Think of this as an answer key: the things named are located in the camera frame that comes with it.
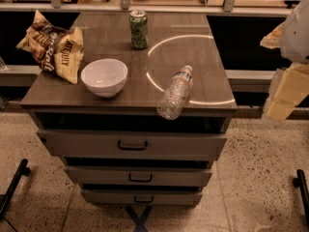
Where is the bottom grey drawer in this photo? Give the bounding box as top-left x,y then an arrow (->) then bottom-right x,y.
81,189 -> 202,206

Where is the clear plastic water bottle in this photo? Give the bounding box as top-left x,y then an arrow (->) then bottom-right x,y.
156,66 -> 193,120

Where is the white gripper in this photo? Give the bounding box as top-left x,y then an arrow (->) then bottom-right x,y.
260,0 -> 309,122

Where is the black left base leg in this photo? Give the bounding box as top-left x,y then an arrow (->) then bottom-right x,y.
0,159 -> 31,220

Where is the top grey drawer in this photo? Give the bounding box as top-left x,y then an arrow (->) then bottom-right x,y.
38,130 -> 227,160

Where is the yellow brown chip bag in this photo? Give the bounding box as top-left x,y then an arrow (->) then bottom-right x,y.
16,11 -> 84,84

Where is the black right base leg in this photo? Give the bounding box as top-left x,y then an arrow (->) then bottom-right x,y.
293,169 -> 309,228

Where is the white ceramic bowl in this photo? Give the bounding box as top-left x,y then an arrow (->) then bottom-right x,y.
81,59 -> 128,98

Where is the grey drawer cabinet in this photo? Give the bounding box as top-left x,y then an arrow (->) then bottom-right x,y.
21,13 -> 237,192

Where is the grey drawer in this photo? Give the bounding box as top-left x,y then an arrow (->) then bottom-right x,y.
81,189 -> 202,206
38,130 -> 227,160
65,166 -> 211,187

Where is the green soda can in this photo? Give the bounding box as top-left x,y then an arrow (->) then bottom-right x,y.
129,10 -> 148,49

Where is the black base leg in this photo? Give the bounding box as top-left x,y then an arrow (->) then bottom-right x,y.
293,169 -> 309,228
0,159 -> 31,220

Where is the middle grey drawer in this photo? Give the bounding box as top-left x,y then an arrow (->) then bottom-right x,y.
65,166 -> 211,187

